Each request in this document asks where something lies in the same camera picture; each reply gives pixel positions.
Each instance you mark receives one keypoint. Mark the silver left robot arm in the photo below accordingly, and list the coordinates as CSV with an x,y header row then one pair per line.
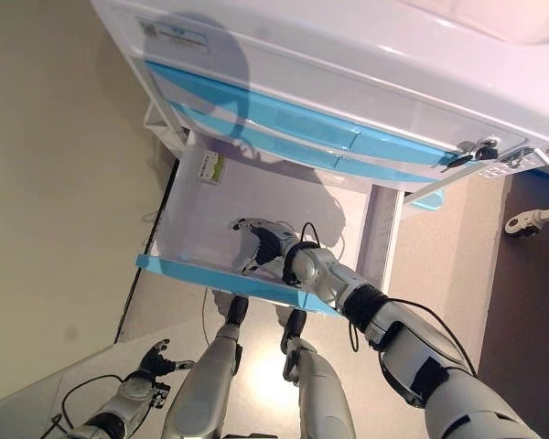
x,y
128,398

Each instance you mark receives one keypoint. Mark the bed caster wheel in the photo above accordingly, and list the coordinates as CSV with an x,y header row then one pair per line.
x,y
521,225

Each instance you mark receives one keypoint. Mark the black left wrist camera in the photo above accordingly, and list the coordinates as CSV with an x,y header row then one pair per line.
x,y
162,395

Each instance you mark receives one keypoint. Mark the white cart side bin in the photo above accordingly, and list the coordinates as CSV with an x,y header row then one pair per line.
x,y
162,125

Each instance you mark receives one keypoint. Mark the blue white cart drawer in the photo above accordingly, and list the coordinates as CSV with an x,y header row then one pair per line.
x,y
311,153
311,121

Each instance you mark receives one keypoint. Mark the deep blue fronted cart drawer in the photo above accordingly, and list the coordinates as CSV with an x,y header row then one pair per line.
x,y
210,276

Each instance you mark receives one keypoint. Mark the blue lidded waste bin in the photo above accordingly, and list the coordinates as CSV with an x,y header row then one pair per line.
x,y
427,201

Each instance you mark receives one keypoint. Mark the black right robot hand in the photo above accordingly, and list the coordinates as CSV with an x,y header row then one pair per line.
x,y
270,244

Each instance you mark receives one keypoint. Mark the black floor edge strip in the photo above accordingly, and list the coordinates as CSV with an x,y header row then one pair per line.
x,y
142,274

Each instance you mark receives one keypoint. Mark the grey right robot leg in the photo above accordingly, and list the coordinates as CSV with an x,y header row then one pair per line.
x,y
320,393

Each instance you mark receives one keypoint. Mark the grey left robot leg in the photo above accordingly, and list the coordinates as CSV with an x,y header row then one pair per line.
x,y
206,379

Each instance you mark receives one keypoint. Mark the black cart keys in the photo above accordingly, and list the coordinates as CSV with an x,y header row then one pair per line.
x,y
482,153

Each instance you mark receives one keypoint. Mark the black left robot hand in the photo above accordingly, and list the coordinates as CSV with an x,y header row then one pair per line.
x,y
158,363

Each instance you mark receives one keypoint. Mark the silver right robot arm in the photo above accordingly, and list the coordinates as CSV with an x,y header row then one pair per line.
x,y
416,356

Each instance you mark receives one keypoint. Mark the green white medicine box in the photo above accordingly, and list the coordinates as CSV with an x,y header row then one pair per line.
x,y
210,168

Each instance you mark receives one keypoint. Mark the white medical cart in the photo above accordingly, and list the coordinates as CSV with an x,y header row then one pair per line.
x,y
393,68

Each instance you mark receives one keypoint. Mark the grey robot leg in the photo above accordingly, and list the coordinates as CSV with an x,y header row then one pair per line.
x,y
206,379
320,393

